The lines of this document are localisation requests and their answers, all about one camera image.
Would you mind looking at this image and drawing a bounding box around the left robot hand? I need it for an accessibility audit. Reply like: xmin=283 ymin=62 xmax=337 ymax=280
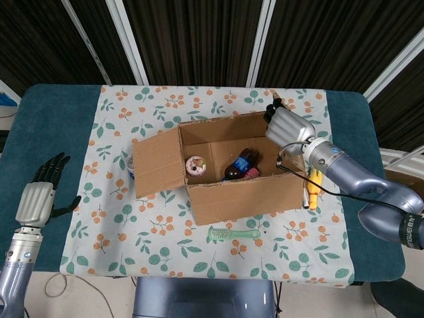
xmin=15 ymin=152 xmax=82 ymax=229

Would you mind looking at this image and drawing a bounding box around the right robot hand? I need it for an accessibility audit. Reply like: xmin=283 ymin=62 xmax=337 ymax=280
xmin=263 ymin=92 xmax=317 ymax=156

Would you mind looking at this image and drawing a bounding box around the brown cardboard box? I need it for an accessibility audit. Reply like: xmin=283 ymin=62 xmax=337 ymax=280
xmin=131 ymin=111 xmax=314 ymax=227

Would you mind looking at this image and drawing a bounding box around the brown soda bottle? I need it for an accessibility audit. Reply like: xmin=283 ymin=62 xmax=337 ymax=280
xmin=223 ymin=148 xmax=262 ymax=182

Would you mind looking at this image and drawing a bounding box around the yellow rubber chicken toy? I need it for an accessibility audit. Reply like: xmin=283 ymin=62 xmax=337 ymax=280
xmin=306 ymin=167 xmax=324 ymax=212

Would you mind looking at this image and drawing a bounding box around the teal table cover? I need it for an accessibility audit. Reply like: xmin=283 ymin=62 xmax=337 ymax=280
xmin=0 ymin=83 xmax=407 ymax=282

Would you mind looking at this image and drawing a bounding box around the pink donut toy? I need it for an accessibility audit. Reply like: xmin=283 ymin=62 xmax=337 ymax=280
xmin=185 ymin=155 xmax=208 ymax=176

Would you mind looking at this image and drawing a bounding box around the blue and white bag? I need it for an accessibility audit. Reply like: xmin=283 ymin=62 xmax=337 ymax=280
xmin=0 ymin=79 xmax=21 ymax=109

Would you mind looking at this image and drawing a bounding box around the green plastic brush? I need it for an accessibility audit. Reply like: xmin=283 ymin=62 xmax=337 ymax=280
xmin=207 ymin=227 xmax=261 ymax=242

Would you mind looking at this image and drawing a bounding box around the white metal rack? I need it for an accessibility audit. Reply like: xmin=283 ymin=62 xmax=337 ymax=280
xmin=379 ymin=147 xmax=424 ymax=173

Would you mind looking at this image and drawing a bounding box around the black pleated curtain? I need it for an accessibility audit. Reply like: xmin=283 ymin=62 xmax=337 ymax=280
xmin=0 ymin=0 xmax=424 ymax=150

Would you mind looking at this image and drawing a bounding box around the fruit and leaf print tablecloth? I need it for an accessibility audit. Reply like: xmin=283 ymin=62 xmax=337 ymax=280
xmin=59 ymin=84 xmax=355 ymax=288

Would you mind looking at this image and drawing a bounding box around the blue-grey robot torso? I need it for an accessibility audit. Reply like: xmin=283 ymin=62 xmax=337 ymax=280
xmin=132 ymin=276 xmax=276 ymax=318

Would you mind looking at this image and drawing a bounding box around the dark trouser leg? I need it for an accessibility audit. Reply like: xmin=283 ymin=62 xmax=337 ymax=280
xmin=370 ymin=278 xmax=424 ymax=318

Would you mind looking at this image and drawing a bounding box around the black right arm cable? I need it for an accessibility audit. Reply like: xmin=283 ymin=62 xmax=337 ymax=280
xmin=275 ymin=141 xmax=424 ymax=219

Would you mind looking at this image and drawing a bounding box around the white frame post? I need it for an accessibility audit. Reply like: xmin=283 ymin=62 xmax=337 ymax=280
xmin=362 ymin=28 xmax=424 ymax=102
xmin=246 ymin=0 xmax=278 ymax=87
xmin=105 ymin=0 xmax=149 ymax=86

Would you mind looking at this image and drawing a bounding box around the beige floor cable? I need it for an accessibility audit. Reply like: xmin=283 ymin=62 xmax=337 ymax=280
xmin=44 ymin=273 xmax=115 ymax=318

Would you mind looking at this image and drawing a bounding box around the slim grey frame post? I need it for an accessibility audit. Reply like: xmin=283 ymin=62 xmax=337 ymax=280
xmin=61 ymin=0 xmax=112 ymax=86

